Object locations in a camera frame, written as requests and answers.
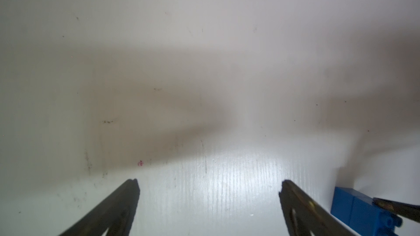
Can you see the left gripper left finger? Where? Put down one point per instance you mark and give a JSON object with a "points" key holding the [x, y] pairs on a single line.
{"points": [[113, 216]]}

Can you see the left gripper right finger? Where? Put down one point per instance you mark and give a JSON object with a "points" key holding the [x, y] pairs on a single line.
{"points": [[304, 216]]}

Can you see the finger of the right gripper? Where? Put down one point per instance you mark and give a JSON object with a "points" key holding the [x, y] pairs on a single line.
{"points": [[391, 209]]}

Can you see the dark blue lego brick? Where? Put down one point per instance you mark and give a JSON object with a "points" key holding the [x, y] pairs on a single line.
{"points": [[368, 219], [349, 204]]}

